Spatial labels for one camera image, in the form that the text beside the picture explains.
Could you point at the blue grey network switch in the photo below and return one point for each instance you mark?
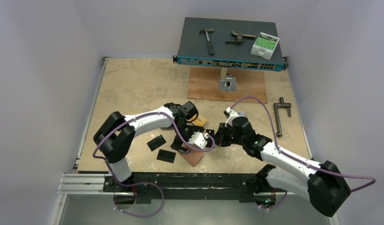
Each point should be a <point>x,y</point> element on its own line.
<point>193,46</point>

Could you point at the pink leather card holder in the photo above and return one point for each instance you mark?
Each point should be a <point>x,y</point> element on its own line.
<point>193,157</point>

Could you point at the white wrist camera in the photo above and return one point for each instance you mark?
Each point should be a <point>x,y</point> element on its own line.
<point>200,141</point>
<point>230,115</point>

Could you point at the single black card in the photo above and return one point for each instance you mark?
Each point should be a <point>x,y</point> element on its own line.
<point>166,156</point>
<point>156,142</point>

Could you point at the white green electronic box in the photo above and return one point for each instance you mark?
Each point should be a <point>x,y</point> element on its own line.
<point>264,46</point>

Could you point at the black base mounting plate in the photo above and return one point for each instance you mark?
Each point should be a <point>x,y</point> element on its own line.
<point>242,187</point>

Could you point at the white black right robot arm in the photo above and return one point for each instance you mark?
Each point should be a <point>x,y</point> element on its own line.
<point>322,184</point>

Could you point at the rusty metal tool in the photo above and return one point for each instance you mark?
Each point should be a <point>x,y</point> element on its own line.
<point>239,38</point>

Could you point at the metal stand bracket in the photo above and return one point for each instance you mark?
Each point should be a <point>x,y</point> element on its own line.
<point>226,82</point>

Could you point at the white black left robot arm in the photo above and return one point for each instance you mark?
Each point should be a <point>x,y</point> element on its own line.
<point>115,136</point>

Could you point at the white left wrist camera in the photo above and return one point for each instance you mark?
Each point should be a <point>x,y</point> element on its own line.
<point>200,141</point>

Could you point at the brown wooden board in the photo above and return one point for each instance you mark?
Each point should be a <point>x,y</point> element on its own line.
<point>203,84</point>

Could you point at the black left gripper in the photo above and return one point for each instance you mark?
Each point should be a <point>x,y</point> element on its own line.
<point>176,145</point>

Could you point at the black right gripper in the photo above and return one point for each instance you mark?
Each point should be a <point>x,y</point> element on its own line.
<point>221,136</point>

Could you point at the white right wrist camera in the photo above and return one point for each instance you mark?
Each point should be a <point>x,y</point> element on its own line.
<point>230,115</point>

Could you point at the small claw hammer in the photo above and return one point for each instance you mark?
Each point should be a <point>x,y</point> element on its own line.
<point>209,42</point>

